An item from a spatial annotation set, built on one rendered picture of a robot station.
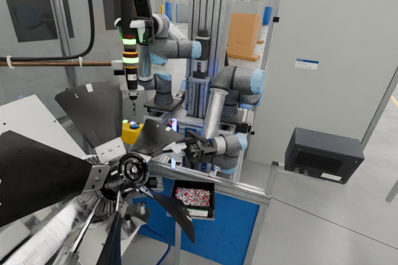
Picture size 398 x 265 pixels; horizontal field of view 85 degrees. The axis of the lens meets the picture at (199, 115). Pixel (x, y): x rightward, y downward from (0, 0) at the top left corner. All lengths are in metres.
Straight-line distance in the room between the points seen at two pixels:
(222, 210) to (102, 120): 0.91
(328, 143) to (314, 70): 1.47
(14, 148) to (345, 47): 2.40
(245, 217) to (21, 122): 1.17
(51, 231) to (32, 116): 0.43
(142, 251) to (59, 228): 1.28
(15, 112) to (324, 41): 2.29
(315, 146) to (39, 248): 0.98
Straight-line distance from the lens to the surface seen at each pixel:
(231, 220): 1.47
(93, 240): 0.98
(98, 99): 0.86
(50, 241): 0.79
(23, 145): 0.65
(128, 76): 0.70
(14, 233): 0.80
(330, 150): 1.04
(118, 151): 0.80
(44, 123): 1.01
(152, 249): 2.01
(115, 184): 0.75
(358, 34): 2.47
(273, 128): 2.66
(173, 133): 1.01
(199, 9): 1.60
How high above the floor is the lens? 1.71
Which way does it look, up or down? 27 degrees down
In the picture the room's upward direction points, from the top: 5 degrees clockwise
